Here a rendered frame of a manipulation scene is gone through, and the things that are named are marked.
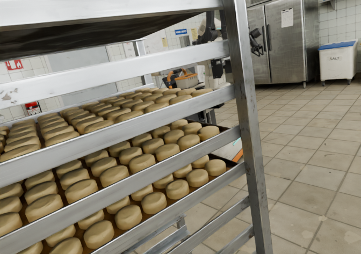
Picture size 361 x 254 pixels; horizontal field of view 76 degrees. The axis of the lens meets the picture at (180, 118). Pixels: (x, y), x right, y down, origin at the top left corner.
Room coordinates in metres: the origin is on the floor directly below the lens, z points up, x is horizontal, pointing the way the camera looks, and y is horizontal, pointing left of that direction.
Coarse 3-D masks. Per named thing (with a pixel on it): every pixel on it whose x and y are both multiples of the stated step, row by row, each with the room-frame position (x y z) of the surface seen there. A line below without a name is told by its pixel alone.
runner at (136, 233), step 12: (240, 168) 0.46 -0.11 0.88; (216, 180) 0.43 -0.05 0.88; (228, 180) 0.44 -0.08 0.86; (192, 192) 0.39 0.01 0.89; (204, 192) 0.41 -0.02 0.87; (180, 204) 0.38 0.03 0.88; (192, 204) 0.39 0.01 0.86; (156, 216) 0.35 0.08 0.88; (168, 216) 0.36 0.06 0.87; (132, 228) 0.33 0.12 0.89; (144, 228) 0.34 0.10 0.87; (156, 228) 0.35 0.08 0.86; (120, 240) 0.31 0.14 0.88; (132, 240) 0.32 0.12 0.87; (96, 252) 0.29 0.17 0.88; (108, 252) 0.30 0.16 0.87; (120, 252) 0.31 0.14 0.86
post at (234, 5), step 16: (224, 0) 0.47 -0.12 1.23; (240, 0) 0.45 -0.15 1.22; (240, 16) 0.45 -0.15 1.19; (240, 32) 0.45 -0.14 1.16; (240, 48) 0.45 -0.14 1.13; (240, 64) 0.45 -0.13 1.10; (240, 80) 0.45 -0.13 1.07; (240, 96) 0.46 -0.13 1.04; (240, 112) 0.46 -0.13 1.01; (256, 112) 0.46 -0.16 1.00; (240, 128) 0.47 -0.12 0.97; (256, 128) 0.46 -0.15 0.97; (256, 144) 0.45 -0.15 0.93; (256, 160) 0.45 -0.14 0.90; (256, 176) 0.45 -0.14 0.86; (256, 192) 0.45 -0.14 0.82; (256, 208) 0.45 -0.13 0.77; (256, 224) 0.46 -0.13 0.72; (256, 240) 0.46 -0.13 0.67
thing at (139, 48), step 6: (132, 42) 0.85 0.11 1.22; (138, 42) 0.84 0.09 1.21; (138, 48) 0.83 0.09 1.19; (144, 48) 0.84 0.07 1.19; (138, 54) 0.83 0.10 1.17; (144, 54) 0.84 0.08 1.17; (144, 78) 0.83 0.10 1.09; (150, 78) 0.84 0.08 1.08; (144, 84) 0.84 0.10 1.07; (180, 222) 0.83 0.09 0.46; (180, 240) 0.85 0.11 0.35
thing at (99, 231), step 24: (192, 168) 0.54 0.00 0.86; (216, 168) 0.48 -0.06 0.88; (144, 192) 0.44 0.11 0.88; (168, 192) 0.42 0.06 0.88; (96, 216) 0.39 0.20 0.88; (120, 216) 0.37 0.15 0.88; (144, 216) 0.38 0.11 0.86; (48, 240) 0.35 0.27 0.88; (72, 240) 0.33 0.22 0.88; (96, 240) 0.32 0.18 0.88
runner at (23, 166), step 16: (208, 96) 0.43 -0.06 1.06; (224, 96) 0.46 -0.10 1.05; (160, 112) 0.38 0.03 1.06; (176, 112) 0.39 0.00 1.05; (192, 112) 0.41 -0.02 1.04; (112, 128) 0.33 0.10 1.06; (128, 128) 0.35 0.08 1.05; (144, 128) 0.36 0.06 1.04; (64, 144) 0.30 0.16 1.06; (80, 144) 0.31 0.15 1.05; (96, 144) 0.32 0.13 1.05; (112, 144) 0.33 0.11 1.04; (16, 160) 0.27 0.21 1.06; (32, 160) 0.28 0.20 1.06; (48, 160) 0.29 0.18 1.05; (64, 160) 0.30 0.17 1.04; (0, 176) 0.26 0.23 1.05; (16, 176) 0.27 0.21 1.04
